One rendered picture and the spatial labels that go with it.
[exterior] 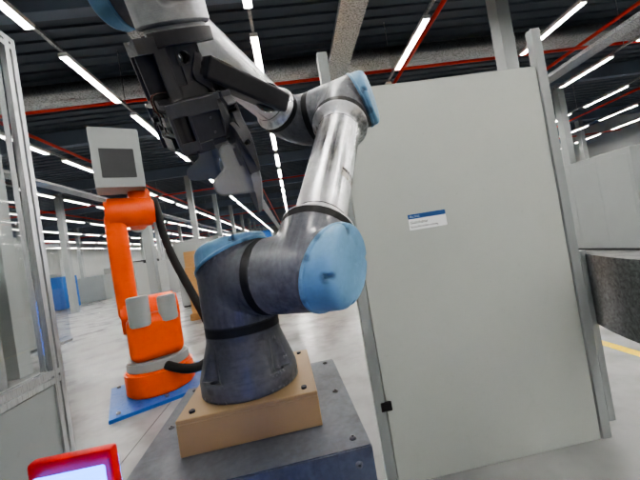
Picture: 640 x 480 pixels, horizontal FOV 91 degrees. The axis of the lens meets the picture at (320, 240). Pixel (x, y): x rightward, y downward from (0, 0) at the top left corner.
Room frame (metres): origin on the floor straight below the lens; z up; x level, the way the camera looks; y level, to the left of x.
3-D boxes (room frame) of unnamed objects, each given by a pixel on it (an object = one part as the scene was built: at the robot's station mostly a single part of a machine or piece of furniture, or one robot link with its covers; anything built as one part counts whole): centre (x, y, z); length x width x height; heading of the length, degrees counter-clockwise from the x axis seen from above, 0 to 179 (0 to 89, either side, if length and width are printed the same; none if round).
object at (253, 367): (0.51, 0.15, 1.10); 0.15 x 0.15 x 0.10
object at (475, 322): (1.63, -0.74, 1.10); 1.21 x 0.05 x 2.20; 95
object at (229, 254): (0.50, 0.14, 1.21); 0.13 x 0.12 x 0.14; 63
